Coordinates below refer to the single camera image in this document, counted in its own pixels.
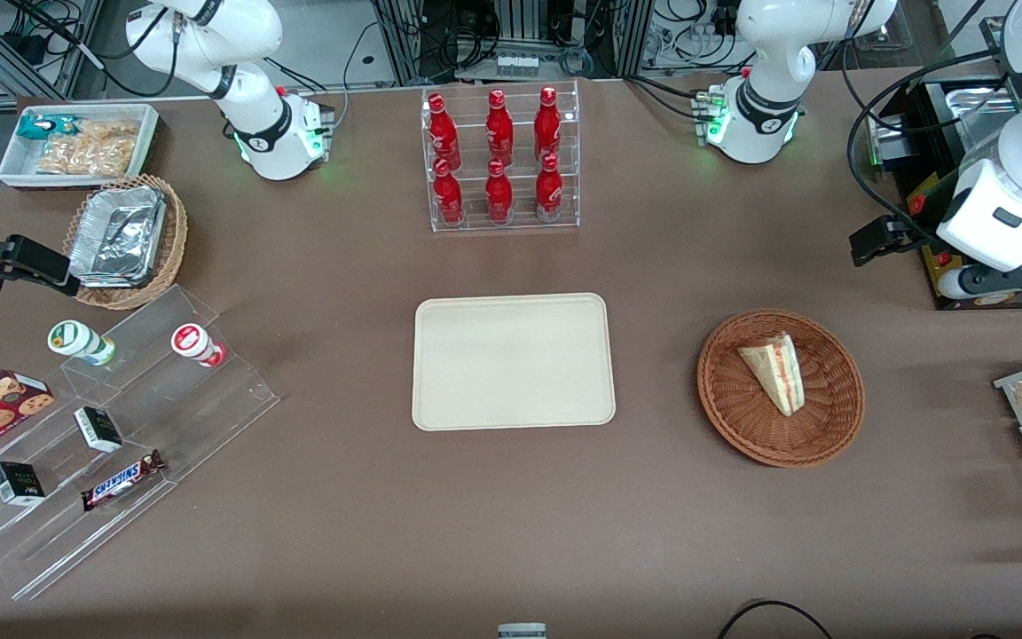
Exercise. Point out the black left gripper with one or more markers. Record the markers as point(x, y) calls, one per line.
point(915, 238)

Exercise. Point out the triangular sandwich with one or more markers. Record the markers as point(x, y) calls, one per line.
point(777, 373)

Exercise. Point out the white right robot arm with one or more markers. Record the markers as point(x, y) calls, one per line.
point(271, 133)

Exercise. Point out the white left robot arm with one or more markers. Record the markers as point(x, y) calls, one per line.
point(759, 115)

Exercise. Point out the oval wicker basket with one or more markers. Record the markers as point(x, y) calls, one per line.
point(176, 240)

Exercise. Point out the round brown wicker basket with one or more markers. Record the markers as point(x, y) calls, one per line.
point(742, 399)

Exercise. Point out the beige plastic tray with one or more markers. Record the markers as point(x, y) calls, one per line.
point(511, 362)

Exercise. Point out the green lid yogurt cup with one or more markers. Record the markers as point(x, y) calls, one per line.
point(74, 338)

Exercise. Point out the stack of foil trays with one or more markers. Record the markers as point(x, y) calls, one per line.
point(116, 235)

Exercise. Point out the white rectangular snack bin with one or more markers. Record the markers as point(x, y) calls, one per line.
point(14, 169)

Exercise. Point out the black food warmer appliance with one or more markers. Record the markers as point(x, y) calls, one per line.
point(930, 133)

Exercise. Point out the clear bag of crackers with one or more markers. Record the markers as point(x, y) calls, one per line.
point(94, 149)

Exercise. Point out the teal snack packet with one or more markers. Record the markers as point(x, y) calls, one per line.
point(39, 127)

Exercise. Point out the steel warmer pan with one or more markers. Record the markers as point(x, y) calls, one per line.
point(977, 115)

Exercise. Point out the red lid yogurt cup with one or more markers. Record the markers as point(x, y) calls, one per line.
point(192, 341)

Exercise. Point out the small black carton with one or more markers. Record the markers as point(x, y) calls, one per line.
point(18, 484)
point(98, 429)

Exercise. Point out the clear acrylic stepped display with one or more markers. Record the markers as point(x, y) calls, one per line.
point(209, 417)

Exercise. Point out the snickers chocolate bar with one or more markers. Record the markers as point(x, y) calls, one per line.
point(121, 480)

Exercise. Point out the red soda bottle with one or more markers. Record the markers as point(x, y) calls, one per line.
point(499, 129)
point(448, 197)
point(547, 124)
point(549, 191)
point(499, 193)
point(443, 133)

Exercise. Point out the clear acrylic bottle rack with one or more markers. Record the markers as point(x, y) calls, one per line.
point(520, 222)

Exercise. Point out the white power strip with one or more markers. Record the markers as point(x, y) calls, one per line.
point(517, 66)

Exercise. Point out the small white grey device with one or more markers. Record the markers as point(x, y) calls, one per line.
point(522, 631)

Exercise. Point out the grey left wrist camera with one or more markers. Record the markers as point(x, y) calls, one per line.
point(994, 282)

